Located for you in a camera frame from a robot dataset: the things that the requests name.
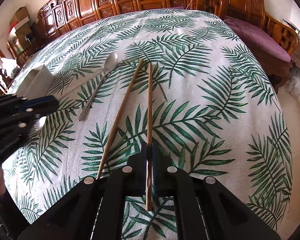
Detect brown wooden chopstick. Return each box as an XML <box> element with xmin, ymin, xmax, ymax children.
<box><xmin>96</xmin><ymin>59</ymin><xmax>144</xmax><ymax>179</ymax></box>
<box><xmin>146</xmin><ymin>63</ymin><xmax>153</xmax><ymax>211</ymax></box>

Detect silver metal spoon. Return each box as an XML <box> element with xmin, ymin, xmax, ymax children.
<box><xmin>78</xmin><ymin>51</ymin><xmax>119</xmax><ymax>121</ymax></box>

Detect silver metal fork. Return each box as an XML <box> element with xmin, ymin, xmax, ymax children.
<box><xmin>30</xmin><ymin>116</ymin><xmax>46</xmax><ymax>137</ymax></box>

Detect cardboard boxes stack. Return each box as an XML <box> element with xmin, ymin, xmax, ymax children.
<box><xmin>8</xmin><ymin>7</ymin><xmax>32</xmax><ymax>44</ymax></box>

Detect carved wooden bench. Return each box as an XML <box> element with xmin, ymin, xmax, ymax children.
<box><xmin>38</xmin><ymin>0</ymin><xmax>299</xmax><ymax>89</ymax></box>

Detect palm leaf print tablecloth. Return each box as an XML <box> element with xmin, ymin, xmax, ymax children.
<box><xmin>2</xmin><ymin>9</ymin><xmax>292</xmax><ymax>231</ymax></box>

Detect purple bench cushion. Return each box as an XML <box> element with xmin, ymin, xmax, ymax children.
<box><xmin>224</xmin><ymin>16</ymin><xmax>291</xmax><ymax>62</ymax></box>

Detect wooden armchair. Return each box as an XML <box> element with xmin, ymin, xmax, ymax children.
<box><xmin>186</xmin><ymin>0</ymin><xmax>228</xmax><ymax>20</ymax></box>

